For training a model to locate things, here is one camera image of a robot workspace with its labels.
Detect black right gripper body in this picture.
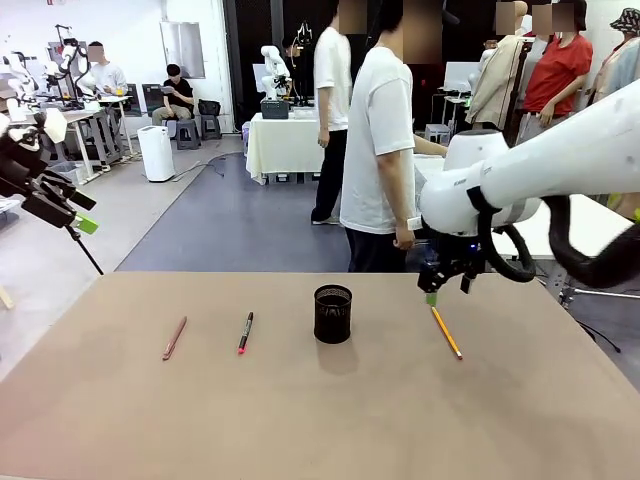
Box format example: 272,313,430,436
423,248,484,281

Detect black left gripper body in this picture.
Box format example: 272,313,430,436
0,142,77,230

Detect orange pencil pink eraser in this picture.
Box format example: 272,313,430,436
430,306,464,361

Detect brown pencil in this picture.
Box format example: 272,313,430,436
161,315,189,362

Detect person's left forearm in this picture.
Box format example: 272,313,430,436
412,134,449,158

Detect person's right forearm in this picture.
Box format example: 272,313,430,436
377,152,419,231

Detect black mesh pen holder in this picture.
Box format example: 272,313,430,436
313,284,353,345

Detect person's right hand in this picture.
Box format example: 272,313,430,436
392,224,418,252

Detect thin black tripod leg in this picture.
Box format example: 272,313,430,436
64,225,106,277

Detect translucent storage box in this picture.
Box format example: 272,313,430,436
48,160,87,186

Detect grey workbench desk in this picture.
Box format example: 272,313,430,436
29,94,135,185

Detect white air purifier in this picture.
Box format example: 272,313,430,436
137,125,177,183

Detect metal stand base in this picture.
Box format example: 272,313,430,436
542,272,640,312

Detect white side table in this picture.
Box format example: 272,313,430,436
413,152,637,262

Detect grey plastic stool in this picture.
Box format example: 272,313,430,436
423,124,454,147
199,114,224,142
175,119,203,151

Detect background person white sweatshirt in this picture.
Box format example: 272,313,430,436
82,42,130,97

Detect seated person black clothes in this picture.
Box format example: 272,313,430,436
151,63,196,127

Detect person in white printed T-shirt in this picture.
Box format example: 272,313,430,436
339,0,449,274

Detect mannequin in beige coat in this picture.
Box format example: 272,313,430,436
464,0,532,136

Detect black marker pink cap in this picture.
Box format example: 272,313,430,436
237,311,255,357

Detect table with cream cloth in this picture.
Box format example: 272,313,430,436
245,112,327,187

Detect background person white T-shirt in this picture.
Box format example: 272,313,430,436
310,0,371,227

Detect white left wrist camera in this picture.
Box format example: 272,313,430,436
9,107,69,151

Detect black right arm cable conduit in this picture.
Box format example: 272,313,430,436
467,188,640,290

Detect black floor cable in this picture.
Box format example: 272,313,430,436
173,151,247,182

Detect background robot with black cables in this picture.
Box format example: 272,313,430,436
47,23,97,110

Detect silver wall panel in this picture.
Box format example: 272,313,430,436
159,20,207,80

